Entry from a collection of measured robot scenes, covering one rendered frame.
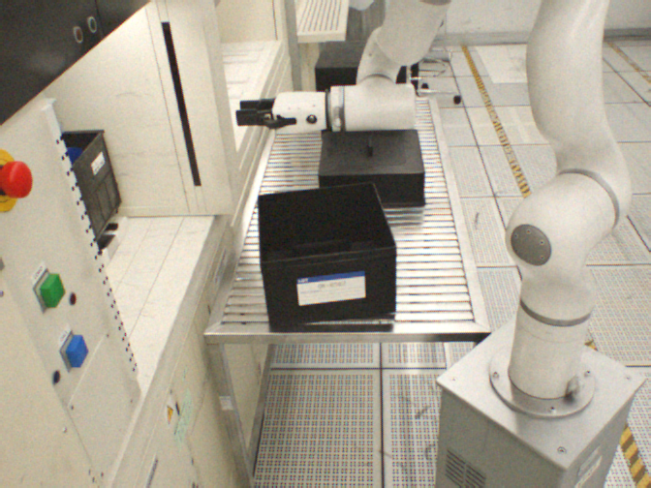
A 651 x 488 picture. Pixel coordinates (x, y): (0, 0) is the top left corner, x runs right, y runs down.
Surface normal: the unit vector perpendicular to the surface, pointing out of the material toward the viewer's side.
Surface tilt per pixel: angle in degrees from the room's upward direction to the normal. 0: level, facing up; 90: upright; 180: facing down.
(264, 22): 90
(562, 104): 89
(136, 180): 90
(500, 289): 0
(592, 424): 0
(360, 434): 0
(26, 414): 90
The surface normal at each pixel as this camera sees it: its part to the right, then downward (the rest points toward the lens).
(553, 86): -0.55, 0.47
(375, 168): -0.06, -0.82
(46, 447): 1.00, -0.02
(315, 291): 0.11, 0.56
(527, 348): -0.81, 0.37
